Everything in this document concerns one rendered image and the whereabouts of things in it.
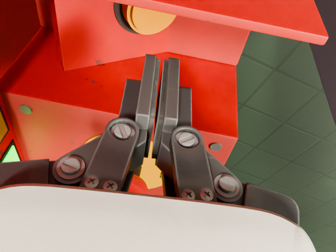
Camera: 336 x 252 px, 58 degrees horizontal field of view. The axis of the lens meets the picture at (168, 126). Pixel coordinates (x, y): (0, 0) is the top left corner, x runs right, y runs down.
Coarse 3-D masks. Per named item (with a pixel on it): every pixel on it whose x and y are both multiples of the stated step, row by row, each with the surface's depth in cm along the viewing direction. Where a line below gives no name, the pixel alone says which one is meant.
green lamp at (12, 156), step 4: (12, 148) 22; (8, 152) 21; (12, 152) 22; (16, 152) 23; (8, 156) 21; (12, 156) 22; (16, 156) 23; (4, 160) 21; (8, 160) 22; (12, 160) 22; (16, 160) 23
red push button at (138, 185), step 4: (136, 168) 22; (140, 168) 23; (136, 172) 22; (136, 176) 21; (132, 180) 20; (136, 180) 20; (140, 180) 21; (132, 184) 20; (136, 184) 20; (140, 184) 21; (144, 184) 21; (132, 188) 20; (136, 188) 20; (140, 188) 21; (144, 188) 21; (136, 192) 21; (140, 192) 21; (144, 192) 21
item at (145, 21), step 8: (128, 8) 19; (136, 8) 19; (144, 8) 19; (128, 16) 19; (136, 16) 19; (144, 16) 19; (152, 16) 20; (160, 16) 20; (168, 16) 20; (136, 24) 19; (144, 24) 20; (152, 24) 20; (160, 24) 20; (168, 24) 21; (144, 32) 20; (152, 32) 21
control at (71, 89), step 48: (48, 0) 22; (96, 0) 18; (144, 0) 10; (192, 0) 11; (240, 0) 11; (288, 0) 12; (48, 48) 22; (96, 48) 21; (144, 48) 23; (192, 48) 24; (240, 48) 23; (0, 96) 19; (48, 96) 19; (96, 96) 20; (192, 96) 21; (0, 144) 20; (48, 144) 23
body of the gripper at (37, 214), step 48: (0, 192) 8; (48, 192) 8; (96, 192) 8; (0, 240) 7; (48, 240) 7; (96, 240) 7; (144, 240) 8; (192, 240) 8; (240, 240) 8; (288, 240) 8
